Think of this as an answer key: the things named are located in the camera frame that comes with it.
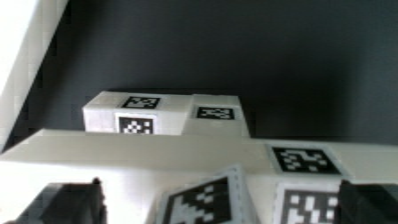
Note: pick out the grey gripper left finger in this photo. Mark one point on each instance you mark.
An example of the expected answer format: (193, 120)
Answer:
(67, 204)

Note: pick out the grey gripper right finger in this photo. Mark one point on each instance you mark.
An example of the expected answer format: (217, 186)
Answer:
(366, 204)

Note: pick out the white tagged cube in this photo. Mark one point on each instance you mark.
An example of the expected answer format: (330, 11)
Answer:
(304, 204)

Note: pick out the white chair back frame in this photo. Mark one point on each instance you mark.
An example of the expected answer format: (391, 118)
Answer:
(145, 163)

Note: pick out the white tagged block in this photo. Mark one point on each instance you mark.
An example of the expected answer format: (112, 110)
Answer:
(211, 201)

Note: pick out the white tagged chair leg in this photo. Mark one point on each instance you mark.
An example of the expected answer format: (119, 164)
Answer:
(137, 113)

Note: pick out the white chair seat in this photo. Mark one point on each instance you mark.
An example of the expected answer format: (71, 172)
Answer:
(215, 117)

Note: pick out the white front rail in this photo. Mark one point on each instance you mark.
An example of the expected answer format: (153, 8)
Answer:
(28, 21)

